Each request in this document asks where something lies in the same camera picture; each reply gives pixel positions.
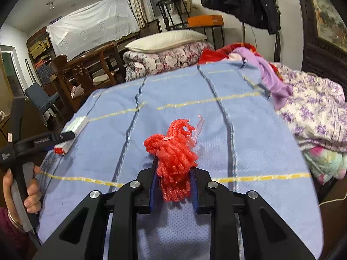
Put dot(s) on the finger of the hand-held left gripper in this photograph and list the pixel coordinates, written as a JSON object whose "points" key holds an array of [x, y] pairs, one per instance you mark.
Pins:
{"points": [[54, 138]]}

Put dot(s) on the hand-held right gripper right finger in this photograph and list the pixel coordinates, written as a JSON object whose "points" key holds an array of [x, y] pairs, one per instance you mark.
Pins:
{"points": [[194, 195]]}

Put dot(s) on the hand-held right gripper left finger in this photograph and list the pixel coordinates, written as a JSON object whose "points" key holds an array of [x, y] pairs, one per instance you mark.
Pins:
{"points": [[153, 195]]}

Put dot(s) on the white red small box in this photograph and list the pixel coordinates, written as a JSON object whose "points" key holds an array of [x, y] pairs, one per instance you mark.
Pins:
{"points": [[77, 126]]}

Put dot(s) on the red foam net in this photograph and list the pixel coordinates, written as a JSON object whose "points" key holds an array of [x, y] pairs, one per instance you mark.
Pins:
{"points": [[173, 157]]}

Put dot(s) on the clear plastic wrapper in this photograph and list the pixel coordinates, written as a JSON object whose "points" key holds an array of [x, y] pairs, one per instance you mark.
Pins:
{"points": [[200, 126]]}

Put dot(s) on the person's left forearm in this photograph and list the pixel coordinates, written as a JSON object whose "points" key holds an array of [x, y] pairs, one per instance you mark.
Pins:
{"points": [[10, 238]]}

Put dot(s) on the person's left hand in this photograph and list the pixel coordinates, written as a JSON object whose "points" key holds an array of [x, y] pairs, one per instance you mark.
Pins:
{"points": [[35, 197]]}

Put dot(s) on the white crumpled cloth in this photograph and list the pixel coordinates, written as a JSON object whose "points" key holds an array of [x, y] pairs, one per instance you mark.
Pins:
{"points": [[2, 116]]}

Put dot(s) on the blue chair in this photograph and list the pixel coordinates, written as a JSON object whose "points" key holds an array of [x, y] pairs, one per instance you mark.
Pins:
{"points": [[38, 97]]}

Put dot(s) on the white rag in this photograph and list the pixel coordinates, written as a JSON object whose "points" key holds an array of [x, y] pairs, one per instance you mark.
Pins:
{"points": [[78, 90]]}

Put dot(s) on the carved wooden armchair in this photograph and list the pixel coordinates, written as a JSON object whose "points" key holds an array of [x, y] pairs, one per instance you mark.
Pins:
{"points": [[61, 67]]}

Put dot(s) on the shelf with stacked boxes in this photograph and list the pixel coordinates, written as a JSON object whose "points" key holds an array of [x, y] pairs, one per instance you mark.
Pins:
{"points": [[40, 67]]}

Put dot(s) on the pale seat cushion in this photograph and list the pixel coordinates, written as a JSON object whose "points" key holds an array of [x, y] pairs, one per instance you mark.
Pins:
{"points": [[100, 78]]}

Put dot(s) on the blue checked sheet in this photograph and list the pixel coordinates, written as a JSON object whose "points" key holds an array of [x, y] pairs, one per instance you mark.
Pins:
{"points": [[189, 92]]}

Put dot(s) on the dark wooden table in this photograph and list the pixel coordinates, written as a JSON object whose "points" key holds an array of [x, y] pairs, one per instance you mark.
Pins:
{"points": [[108, 46]]}

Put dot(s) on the blue patterned box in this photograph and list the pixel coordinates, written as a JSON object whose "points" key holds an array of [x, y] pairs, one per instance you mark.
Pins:
{"points": [[54, 21]]}

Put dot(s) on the white cloth cover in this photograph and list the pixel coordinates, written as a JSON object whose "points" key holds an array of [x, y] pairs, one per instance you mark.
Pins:
{"points": [[92, 27]]}

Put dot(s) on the folded floral quilt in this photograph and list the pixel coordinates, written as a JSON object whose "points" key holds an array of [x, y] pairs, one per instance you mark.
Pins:
{"points": [[162, 62]]}

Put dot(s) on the lilac cloth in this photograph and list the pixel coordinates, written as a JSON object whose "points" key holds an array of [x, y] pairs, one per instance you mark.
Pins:
{"points": [[271, 81]]}

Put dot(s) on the pastel floral blanket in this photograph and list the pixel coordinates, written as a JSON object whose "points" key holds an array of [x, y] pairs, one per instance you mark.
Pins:
{"points": [[330, 162]]}

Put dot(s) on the red blanket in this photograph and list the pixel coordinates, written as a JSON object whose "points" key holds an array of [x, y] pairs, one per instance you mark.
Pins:
{"points": [[210, 55]]}

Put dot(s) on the dark framed board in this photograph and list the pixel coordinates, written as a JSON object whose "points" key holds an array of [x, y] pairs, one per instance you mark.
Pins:
{"points": [[150, 29]]}

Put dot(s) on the purple floral blanket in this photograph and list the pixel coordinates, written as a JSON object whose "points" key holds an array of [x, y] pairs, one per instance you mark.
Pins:
{"points": [[311, 105]]}

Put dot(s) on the white pillow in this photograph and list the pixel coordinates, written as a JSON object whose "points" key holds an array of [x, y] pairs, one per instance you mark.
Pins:
{"points": [[168, 40]]}

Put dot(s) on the black metal side table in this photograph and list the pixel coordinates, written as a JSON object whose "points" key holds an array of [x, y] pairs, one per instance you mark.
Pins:
{"points": [[214, 38]]}

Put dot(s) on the orange box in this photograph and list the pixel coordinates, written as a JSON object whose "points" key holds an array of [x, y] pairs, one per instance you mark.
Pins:
{"points": [[204, 21]]}

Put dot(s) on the carved wooden painting panel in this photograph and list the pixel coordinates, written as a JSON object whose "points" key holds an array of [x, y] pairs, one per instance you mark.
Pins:
{"points": [[314, 54]]}

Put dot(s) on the black jacket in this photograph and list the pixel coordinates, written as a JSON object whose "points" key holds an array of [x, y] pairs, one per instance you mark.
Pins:
{"points": [[238, 0]]}

